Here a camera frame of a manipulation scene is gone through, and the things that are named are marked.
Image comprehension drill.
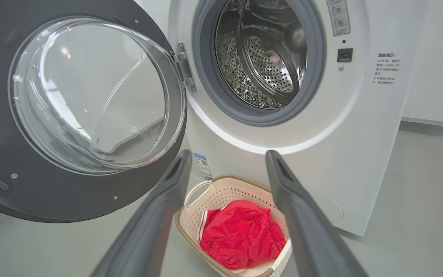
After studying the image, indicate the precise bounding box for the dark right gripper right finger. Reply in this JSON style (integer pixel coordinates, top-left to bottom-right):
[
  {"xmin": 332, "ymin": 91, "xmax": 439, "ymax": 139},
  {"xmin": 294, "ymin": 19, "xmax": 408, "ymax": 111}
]
[{"xmin": 265, "ymin": 150, "xmax": 368, "ymax": 277}]

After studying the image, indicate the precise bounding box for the red garment with white stripes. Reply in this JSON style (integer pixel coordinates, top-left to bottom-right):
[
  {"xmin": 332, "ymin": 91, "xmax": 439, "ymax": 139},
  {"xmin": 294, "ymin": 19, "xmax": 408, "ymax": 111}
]
[{"xmin": 197, "ymin": 208, "xmax": 224, "ymax": 242}]

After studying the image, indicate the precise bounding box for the white washing machine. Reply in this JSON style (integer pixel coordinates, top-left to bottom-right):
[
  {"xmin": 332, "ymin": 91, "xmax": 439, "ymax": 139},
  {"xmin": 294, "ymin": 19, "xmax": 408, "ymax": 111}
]
[{"xmin": 135, "ymin": 0, "xmax": 428, "ymax": 237}]

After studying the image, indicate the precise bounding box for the cream perforated laundry basket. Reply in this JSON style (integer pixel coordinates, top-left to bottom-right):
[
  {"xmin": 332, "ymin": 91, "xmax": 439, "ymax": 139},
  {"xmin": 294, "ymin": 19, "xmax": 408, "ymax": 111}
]
[{"xmin": 175, "ymin": 175, "xmax": 293, "ymax": 277}]

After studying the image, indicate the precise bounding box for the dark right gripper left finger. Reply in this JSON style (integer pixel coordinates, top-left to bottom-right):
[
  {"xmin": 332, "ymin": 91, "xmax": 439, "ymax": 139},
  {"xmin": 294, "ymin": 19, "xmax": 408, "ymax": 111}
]
[{"xmin": 91, "ymin": 149, "xmax": 193, "ymax": 277}]

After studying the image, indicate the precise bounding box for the plain red mesh garment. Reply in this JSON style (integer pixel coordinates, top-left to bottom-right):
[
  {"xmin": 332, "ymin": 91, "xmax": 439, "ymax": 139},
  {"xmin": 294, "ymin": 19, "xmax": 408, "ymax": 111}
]
[{"xmin": 200, "ymin": 199, "xmax": 286, "ymax": 270}]

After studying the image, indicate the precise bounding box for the round glass washing machine door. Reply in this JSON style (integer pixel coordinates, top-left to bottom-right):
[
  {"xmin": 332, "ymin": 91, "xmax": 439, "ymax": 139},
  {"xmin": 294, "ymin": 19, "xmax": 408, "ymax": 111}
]
[{"xmin": 0, "ymin": 0, "xmax": 198, "ymax": 224}]

